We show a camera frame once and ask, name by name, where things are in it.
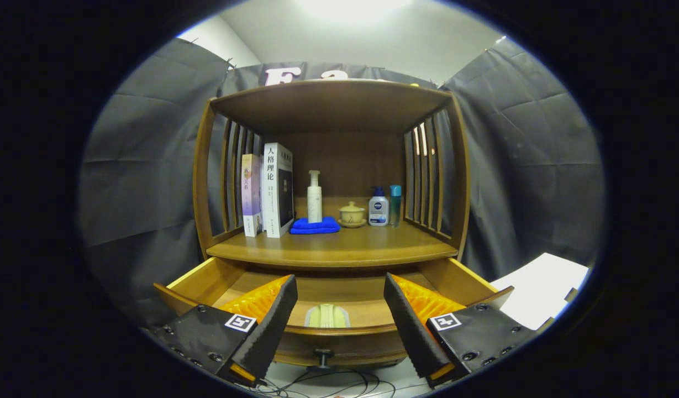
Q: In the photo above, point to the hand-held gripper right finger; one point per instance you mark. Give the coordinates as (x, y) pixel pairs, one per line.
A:
(411, 326)

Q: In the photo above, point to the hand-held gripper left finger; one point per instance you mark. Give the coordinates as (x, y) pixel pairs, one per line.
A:
(273, 320)

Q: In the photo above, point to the wooden drawer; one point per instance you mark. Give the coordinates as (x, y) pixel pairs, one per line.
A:
(361, 342)

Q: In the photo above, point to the pale green ornament grey base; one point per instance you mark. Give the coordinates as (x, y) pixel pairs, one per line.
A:
(327, 316)

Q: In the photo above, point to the black drawer knob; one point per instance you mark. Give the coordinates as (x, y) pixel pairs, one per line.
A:
(323, 356)

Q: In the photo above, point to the wooden countertop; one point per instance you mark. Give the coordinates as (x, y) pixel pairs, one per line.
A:
(339, 243)

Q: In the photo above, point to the wooden cabinet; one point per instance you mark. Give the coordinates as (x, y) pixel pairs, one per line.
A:
(328, 105)

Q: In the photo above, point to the blue folded cloth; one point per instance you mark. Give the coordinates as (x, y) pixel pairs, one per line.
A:
(315, 225)

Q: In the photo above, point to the white bottle blue cap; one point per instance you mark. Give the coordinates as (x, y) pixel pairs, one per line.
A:
(378, 210)

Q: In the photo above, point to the slim teal bottle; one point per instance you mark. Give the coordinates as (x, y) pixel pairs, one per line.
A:
(395, 204)

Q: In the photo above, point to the yellow lidded teacup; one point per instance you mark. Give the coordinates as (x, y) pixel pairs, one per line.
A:
(352, 214)

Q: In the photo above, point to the white pump bottle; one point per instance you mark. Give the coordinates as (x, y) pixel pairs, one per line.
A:
(314, 199)

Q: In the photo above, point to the purple book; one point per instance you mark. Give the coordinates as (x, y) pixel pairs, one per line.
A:
(251, 193)

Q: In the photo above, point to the thick white book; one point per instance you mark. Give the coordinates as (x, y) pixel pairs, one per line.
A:
(275, 188)

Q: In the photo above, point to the black backdrop cloth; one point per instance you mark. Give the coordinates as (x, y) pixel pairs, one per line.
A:
(146, 182)

